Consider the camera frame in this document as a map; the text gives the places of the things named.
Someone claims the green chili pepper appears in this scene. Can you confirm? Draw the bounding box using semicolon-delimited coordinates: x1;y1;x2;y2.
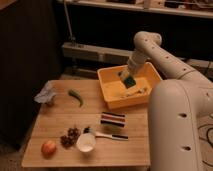
68;89;83;107

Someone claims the metal pole stand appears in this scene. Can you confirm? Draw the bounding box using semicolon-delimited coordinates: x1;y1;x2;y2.
63;0;77;46

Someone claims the white utensil in tray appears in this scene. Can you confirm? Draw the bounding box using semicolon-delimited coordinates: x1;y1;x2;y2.
121;87;148;98

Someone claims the upper shelf board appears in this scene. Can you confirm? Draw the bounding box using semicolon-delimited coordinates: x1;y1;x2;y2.
56;0;213;19

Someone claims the white bowl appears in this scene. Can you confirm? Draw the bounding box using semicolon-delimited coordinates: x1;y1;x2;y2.
76;133;96;153

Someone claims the bunch of dark grapes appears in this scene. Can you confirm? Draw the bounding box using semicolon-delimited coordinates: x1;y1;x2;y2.
60;127;80;148

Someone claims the green sponge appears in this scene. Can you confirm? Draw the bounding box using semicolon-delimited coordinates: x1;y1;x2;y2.
121;76;136;88

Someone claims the striped handle spoon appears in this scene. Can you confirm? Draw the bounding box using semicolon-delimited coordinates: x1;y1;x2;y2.
83;127;129;141

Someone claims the black cable on floor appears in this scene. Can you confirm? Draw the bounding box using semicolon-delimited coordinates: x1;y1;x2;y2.
199;114;213;151

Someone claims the metal shelf rail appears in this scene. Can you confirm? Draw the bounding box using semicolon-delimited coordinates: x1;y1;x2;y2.
62;42;213;79

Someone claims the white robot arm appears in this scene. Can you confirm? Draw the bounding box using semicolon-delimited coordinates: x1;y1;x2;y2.
119;31;213;171

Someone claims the red apple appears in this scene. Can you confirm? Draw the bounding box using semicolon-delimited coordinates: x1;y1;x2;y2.
41;140;56;156

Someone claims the crumpled grey cloth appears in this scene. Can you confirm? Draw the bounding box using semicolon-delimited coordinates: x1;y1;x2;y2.
34;81;56;105

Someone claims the yellow plastic tray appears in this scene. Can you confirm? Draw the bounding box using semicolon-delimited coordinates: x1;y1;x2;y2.
97;62;162;109

